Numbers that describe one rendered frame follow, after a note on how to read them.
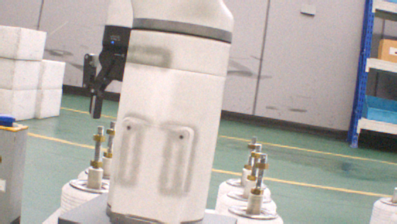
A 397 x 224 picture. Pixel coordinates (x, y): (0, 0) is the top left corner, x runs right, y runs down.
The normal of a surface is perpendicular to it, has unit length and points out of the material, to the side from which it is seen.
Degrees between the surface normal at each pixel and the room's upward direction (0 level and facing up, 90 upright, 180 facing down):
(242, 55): 90
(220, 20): 95
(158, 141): 90
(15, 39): 90
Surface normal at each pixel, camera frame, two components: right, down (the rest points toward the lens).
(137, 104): -0.57, -0.04
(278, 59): -0.18, 0.04
